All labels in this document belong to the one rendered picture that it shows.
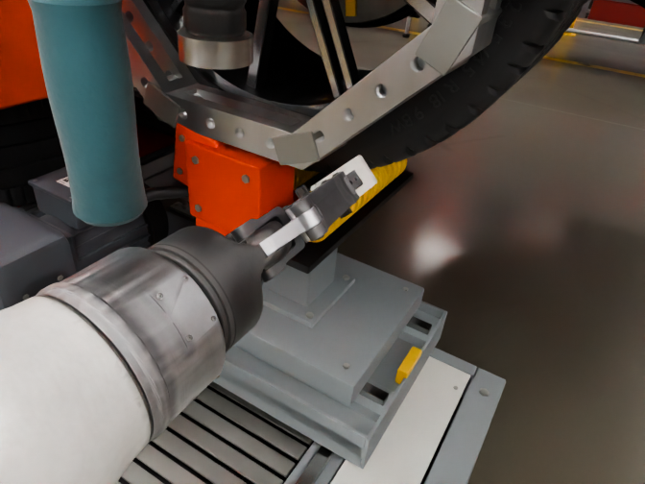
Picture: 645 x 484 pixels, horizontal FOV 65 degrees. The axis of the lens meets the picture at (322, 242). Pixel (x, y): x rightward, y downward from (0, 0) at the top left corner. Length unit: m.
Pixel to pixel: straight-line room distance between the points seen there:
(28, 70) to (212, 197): 0.42
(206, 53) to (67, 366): 0.18
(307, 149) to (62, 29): 0.27
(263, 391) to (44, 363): 0.69
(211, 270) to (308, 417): 0.61
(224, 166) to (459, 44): 0.32
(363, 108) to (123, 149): 0.28
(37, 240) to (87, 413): 0.61
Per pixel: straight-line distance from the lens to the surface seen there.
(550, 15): 0.54
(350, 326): 0.90
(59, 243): 0.82
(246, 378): 0.90
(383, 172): 0.73
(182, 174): 0.71
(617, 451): 1.21
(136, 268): 0.26
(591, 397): 1.28
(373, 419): 0.87
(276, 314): 0.91
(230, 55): 0.31
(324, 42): 0.65
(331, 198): 0.34
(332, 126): 0.54
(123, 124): 0.63
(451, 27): 0.47
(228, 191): 0.65
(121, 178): 0.65
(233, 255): 0.29
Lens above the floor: 0.83
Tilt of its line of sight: 34 degrees down
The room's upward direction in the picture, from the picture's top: 6 degrees clockwise
